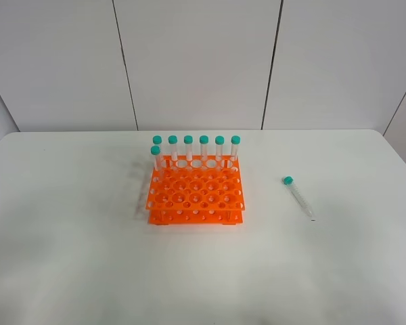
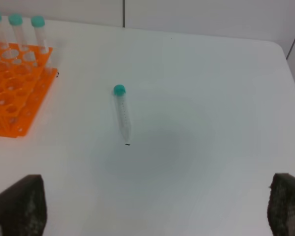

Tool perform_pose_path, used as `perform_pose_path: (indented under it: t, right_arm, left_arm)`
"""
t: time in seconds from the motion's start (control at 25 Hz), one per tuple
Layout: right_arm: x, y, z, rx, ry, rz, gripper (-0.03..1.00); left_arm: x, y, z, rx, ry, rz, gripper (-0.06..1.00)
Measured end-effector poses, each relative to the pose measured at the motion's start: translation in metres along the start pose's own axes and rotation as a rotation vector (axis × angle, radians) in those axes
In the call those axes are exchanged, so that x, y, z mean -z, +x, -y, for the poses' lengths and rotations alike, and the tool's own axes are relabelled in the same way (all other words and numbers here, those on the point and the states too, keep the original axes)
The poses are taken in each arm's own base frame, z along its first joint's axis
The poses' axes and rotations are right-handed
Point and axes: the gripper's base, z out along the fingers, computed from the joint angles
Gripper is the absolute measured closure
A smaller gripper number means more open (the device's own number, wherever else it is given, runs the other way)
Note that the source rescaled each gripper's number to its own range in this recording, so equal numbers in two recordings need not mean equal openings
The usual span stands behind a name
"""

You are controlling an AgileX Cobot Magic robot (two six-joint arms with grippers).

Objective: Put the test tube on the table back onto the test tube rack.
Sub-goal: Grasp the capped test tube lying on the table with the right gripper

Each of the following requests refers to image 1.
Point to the teal-capped test tube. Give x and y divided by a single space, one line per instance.
288 181

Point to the orange test tube rack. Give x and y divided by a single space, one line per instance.
196 192

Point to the back row tube far right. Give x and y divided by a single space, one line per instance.
235 141

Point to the second row teal-capped tube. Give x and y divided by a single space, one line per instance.
156 153

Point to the back row tube far left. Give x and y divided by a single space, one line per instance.
157 140

